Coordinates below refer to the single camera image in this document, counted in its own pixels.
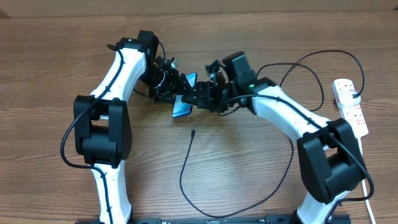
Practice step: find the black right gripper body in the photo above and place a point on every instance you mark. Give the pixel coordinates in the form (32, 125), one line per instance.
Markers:
(218, 98)

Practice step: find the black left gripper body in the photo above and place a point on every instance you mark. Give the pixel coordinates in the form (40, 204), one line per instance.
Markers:
(163, 84)

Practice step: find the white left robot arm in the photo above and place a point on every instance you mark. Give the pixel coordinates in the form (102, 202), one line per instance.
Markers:
(99, 138)

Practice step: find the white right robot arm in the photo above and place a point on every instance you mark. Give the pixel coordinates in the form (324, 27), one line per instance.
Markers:
(331, 164)

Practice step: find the white charger plug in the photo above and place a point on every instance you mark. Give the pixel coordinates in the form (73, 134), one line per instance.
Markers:
(348, 98)

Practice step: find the white power strip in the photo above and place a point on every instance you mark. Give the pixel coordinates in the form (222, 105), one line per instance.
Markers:
(353, 114)

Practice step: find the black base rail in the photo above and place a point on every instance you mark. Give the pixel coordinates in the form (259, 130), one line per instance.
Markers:
(268, 219)

